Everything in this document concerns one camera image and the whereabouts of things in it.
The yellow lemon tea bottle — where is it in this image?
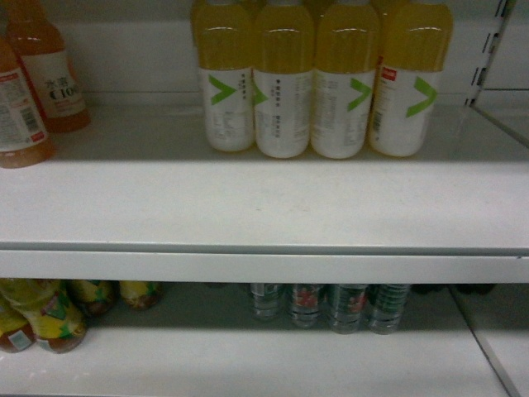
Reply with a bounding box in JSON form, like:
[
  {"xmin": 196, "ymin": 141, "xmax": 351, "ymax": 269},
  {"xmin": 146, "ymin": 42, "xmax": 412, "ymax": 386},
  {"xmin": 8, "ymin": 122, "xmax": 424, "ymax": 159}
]
[
  {"xmin": 119, "ymin": 280, "xmax": 163, "ymax": 311},
  {"xmin": 1, "ymin": 278, "xmax": 87, "ymax": 354},
  {"xmin": 66, "ymin": 280, "xmax": 115, "ymax": 317}
]

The orange juice bottle back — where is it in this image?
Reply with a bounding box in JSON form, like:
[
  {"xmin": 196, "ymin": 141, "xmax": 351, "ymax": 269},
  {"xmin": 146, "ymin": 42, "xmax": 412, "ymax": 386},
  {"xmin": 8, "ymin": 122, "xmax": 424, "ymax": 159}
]
[{"xmin": 1, "ymin": 1, "xmax": 90, "ymax": 133}]

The yellow lemon tea bottle front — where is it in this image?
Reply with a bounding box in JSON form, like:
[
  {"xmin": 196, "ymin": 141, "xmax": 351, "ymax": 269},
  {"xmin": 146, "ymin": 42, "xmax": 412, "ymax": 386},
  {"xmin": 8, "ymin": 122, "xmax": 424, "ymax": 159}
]
[{"xmin": 1, "ymin": 278, "xmax": 87, "ymax": 354}]

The orange juice bottle front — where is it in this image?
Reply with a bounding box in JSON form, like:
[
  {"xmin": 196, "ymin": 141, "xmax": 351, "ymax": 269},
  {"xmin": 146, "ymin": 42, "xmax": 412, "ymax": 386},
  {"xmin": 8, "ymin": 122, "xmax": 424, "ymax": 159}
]
[{"xmin": 1, "ymin": 38, "xmax": 55, "ymax": 169}]

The white upper metal shelf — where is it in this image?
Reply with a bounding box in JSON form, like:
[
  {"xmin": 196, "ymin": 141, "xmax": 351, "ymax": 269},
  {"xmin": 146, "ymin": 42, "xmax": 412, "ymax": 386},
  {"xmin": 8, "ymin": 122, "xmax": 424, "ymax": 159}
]
[{"xmin": 1, "ymin": 105, "xmax": 528, "ymax": 283}]

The yellow lemon tea bottle middle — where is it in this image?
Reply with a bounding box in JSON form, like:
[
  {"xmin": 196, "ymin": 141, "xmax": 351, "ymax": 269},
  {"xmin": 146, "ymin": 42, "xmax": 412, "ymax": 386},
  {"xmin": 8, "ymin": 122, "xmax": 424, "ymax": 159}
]
[{"xmin": 66, "ymin": 280, "xmax": 115, "ymax": 317}]

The yellow drink bottle white label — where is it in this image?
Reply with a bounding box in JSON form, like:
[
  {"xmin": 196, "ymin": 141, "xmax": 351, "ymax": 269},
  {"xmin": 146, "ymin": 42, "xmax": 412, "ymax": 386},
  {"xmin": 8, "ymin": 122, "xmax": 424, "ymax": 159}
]
[{"xmin": 193, "ymin": 1, "xmax": 255, "ymax": 152}]

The yellow lemon tea bottle left edge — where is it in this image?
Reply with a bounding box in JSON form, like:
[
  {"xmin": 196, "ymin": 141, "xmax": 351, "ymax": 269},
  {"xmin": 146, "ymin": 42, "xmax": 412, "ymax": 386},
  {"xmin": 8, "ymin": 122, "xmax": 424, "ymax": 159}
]
[{"xmin": 1, "ymin": 306, "xmax": 35, "ymax": 353}]

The yellow lemon tea bottle right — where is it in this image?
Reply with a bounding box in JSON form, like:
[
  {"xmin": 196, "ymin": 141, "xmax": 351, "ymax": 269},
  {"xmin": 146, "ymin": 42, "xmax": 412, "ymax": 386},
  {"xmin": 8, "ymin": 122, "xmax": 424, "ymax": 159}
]
[{"xmin": 119, "ymin": 280, "xmax": 163, "ymax": 311}]

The white metal shelf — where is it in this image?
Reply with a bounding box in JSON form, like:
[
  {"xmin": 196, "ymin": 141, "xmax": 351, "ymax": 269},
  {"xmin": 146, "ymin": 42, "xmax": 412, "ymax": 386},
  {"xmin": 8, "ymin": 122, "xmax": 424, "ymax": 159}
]
[
  {"xmin": 0, "ymin": 285, "xmax": 529, "ymax": 397},
  {"xmin": 1, "ymin": 105, "xmax": 528, "ymax": 283}
]

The orange juice bottle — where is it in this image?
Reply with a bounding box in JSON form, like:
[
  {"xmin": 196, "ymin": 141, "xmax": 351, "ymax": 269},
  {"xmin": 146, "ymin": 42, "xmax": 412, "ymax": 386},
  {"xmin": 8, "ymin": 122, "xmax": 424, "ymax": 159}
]
[
  {"xmin": 1, "ymin": 38, "xmax": 55, "ymax": 169},
  {"xmin": 1, "ymin": 1, "xmax": 90, "ymax": 133}
]

